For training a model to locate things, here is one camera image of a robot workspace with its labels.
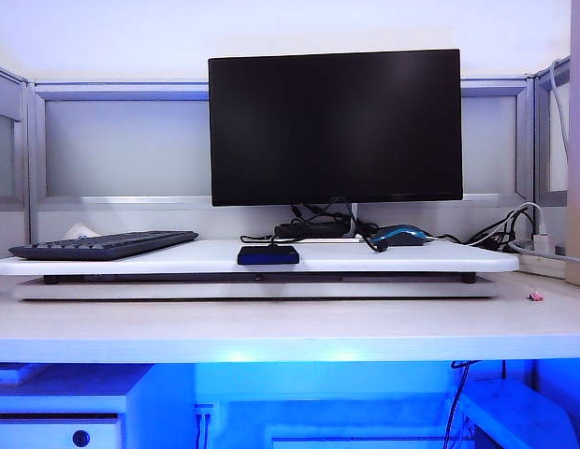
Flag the black monitor cables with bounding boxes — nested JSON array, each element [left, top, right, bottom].
[[289, 196, 366, 235]]

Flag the silver partition frame narrow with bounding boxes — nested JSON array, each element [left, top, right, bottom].
[[531, 56, 572, 207], [0, 63, 30, 212]]

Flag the black computer monitor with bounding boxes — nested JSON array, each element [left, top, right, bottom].
[[208, 48, 464, 208]]

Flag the white power strip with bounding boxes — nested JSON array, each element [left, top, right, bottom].
[[513, 238, 570, 279]]

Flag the white drawer cabinet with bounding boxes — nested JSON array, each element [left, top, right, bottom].
[[0, 364, 197, 449]]

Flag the hanging black cable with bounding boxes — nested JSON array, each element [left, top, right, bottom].
[[446, 359, 476, 449]]

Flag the black portable hard drive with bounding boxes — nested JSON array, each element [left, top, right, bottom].
[[237, 243, 300, 267]]

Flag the black cable bundle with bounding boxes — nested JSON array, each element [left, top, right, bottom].
[[434, 208, 539, 250]]

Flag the blue and black mouse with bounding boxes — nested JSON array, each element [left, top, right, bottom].
[[370, 224, 434, 248]]

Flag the white paper object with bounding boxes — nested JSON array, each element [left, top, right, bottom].
[[65, 223, 102, 239]]

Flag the white wall cable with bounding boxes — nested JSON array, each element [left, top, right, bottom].
[[549, 58, 573, 193]]

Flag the black data cable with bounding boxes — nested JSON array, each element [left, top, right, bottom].
[[362, 224, 389, 254]]

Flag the white desk riser board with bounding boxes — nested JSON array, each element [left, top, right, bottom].
[[0, 239, 520, 276]]

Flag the white charger plug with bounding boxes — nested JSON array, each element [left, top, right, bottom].
[[532, 228, 556, 256]]

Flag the white riser base board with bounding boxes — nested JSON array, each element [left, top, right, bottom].
[[12, 275, 500, 301]]

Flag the silver partition frame wide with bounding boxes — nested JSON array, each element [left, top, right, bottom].
[[27, 77, 535, 210]]

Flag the white computer case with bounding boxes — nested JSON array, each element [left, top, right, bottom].
[[460, 376, 580, 449]]

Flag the black computer keyboard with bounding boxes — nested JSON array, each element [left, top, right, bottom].
[[7, 229, 200, 262]]

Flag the black power adapter brick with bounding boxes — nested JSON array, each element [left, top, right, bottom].
[[274, 222, 352, 239]]

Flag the white flat block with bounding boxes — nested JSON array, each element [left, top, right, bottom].
[[0, 364, 39, 386]]

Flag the silver monitor stand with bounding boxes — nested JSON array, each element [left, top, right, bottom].
[[348, 202, 367, 240]]

